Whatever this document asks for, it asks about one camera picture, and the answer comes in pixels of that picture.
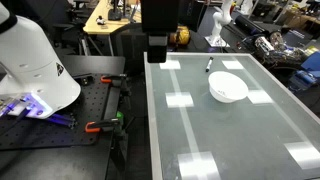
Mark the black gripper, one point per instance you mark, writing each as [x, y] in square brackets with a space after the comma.
[160, 16]

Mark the black and white marker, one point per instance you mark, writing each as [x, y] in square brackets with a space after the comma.
[209, 64]

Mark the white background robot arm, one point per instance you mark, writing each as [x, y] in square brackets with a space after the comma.
[218, 20]

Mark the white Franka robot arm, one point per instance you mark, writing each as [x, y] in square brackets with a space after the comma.
[33, 66]

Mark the white bowl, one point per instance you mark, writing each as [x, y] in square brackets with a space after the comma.
[228, 86]

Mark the white tape patch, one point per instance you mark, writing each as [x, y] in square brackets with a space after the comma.
[170, 64]
[232, 64]

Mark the yellow round machine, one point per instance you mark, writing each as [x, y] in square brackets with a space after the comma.
[181, 35]

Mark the black monitor stand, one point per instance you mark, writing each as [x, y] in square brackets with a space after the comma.
[115, 13]

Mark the light wooden desk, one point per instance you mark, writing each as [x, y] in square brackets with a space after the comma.
[96, 28]

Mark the small black box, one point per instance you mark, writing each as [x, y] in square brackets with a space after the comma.
[84, 79]

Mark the black perforated breadboard plate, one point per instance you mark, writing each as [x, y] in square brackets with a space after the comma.
[93, 103]

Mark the black office chair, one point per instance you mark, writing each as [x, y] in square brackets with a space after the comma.
[66, 30]

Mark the black cylinder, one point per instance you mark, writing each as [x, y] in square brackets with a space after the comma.
[248, 24]

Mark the silver mechanical assembly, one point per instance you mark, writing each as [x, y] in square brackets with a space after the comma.
[276, 46]

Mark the black workbench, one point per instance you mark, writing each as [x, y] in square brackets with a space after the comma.
[66, 166]

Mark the blue device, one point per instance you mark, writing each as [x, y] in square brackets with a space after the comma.
[305, 78]

